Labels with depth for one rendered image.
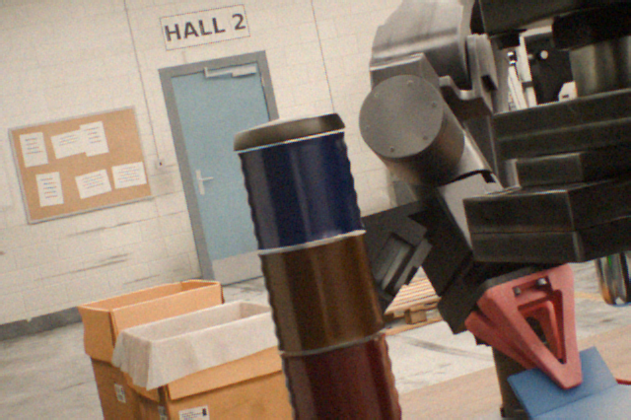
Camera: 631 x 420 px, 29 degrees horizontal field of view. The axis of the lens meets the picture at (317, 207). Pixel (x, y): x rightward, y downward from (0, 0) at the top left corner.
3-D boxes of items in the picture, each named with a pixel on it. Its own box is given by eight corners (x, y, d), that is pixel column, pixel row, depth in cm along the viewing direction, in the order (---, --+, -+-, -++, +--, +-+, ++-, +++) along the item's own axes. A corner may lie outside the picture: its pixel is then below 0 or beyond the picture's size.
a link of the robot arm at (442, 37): (473, 34, 82) (492, -105, 108) (349, 61, 85) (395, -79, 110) (514, 183, 88) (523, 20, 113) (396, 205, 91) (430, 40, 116)
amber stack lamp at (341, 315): (356, 319, 44) (337, 231, 43) (403, 326, 40) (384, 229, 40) (260, 346, 42) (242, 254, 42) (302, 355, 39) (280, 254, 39)
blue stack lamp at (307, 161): (336, 227, 43) (318, 136, 43) (383, 225, 40) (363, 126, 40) (241, 249, 42) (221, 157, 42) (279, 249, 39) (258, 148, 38)
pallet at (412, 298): (432, 295, 822) (428, 275, 821) (507, 303, 729) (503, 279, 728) (271, 338, 778) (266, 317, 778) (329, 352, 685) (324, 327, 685)
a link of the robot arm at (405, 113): (478, 142, 74) (455, -29, 78) (346, 169, 76) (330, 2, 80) (514, 196, 84) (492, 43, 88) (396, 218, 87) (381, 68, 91)
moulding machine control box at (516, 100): (503, 118, 951) (494, 71, 949) (527, 112, 958) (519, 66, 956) (515, 116, 933) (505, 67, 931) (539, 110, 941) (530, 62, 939)
